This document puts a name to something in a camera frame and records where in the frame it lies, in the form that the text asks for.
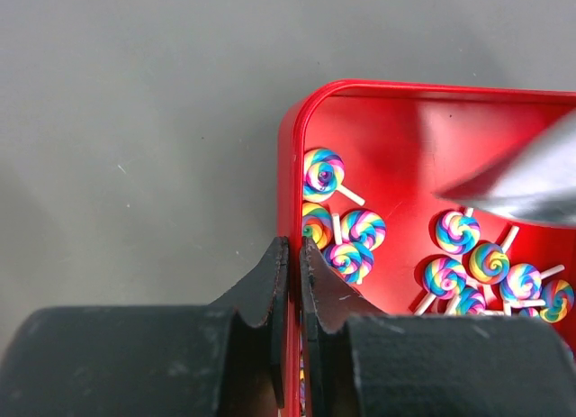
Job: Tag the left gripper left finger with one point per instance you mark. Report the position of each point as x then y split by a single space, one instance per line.
225 358

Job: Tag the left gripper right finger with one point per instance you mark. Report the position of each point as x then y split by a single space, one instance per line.
360 361

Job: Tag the red candy tray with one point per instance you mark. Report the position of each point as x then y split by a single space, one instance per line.
464 127

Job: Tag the silver metal scoop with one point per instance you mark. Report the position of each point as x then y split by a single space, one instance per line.
533 184

